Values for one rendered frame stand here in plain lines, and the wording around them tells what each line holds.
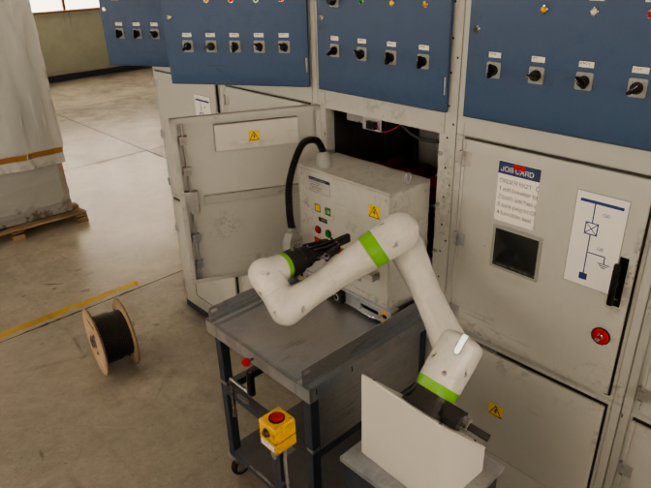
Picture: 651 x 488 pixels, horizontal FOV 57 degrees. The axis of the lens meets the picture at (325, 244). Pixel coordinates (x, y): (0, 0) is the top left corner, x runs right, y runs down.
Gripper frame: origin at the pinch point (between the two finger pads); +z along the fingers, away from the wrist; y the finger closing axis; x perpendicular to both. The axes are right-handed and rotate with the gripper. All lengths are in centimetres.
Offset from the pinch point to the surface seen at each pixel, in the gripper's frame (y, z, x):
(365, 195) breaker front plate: -1.1, 13.6, 13.1
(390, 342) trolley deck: 17.1, 7.8, -39.2
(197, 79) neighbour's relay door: -94, 6, 44
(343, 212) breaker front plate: -12.8, 13.6, 2.9
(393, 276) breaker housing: 10.5, 16.4, -17.1
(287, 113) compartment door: -55, 24, 32
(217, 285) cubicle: -143, 33, -89
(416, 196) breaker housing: 10.6, 27.7, 11.7
